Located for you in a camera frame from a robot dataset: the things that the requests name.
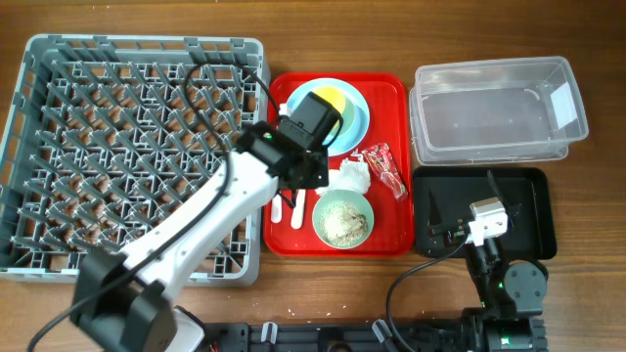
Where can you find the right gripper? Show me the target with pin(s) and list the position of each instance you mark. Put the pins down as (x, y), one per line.
(454, 233)

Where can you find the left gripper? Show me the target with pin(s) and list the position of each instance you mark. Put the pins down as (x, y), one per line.
(320, 172)

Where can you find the white napkin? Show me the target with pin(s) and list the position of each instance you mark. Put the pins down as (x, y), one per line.
(352, 175)

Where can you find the white plastic fork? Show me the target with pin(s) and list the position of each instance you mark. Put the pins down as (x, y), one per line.
(276, 212)

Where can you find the white plastic spoon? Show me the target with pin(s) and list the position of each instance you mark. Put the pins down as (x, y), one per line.
(298, 210)

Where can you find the red snack wrapper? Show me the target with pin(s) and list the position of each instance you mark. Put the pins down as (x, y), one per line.
(381, 162)

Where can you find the rice and food scraps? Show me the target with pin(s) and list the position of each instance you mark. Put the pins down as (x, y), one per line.
(343, 224)

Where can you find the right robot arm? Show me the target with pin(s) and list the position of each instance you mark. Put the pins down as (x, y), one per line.
(508, 289)

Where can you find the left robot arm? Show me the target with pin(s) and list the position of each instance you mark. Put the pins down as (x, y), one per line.
(124, 301)

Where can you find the black waste tray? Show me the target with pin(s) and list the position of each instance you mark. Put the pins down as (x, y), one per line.
(456, 188)

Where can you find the grey dishwasher rack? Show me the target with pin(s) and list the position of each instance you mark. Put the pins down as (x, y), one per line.
(108, 135)

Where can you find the yellow plastic cup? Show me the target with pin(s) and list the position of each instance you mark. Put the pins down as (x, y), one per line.
(333, 96)

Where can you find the light blue plate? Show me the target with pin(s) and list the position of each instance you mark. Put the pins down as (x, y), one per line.
(339, 146)

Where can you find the red plastic tray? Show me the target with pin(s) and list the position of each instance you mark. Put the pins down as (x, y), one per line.
(393, 231)

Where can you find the clear plastic bin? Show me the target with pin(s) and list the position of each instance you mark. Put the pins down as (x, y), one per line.
(496, 111)

